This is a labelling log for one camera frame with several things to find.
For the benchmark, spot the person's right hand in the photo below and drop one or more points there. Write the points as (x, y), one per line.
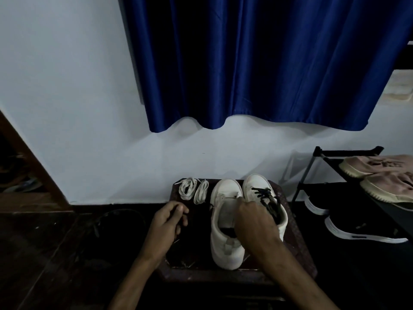
(255, 225)

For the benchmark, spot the person's left hand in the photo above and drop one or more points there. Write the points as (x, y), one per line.
(161, 232)

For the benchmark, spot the black shoelace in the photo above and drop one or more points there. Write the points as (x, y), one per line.
(266, 196)

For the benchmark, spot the white shoelace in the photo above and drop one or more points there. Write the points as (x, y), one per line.
(201, 192)
(186, 188)

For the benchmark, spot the person's right forearm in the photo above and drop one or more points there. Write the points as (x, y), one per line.
(300, 280)

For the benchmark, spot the person's left forearm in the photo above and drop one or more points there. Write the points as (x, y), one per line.
(132, 284)

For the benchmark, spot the dark brown plastic stool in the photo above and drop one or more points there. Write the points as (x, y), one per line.
(300, 248)

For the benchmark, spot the black sneaker white sole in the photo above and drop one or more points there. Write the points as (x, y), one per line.
(351, 235)
(311, 208)

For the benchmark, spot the black shoe rack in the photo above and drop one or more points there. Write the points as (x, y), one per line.
(348, 153)

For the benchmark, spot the pink sneaker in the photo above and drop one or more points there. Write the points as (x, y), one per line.
(358, 166)
(387, 187)

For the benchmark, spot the grey slipper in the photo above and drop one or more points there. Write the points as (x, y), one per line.
(25, 186)

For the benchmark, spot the blue curtain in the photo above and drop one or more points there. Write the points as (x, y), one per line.
(258, 54)

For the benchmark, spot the brown wooden door frame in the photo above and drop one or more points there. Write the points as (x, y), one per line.
(35, 196)

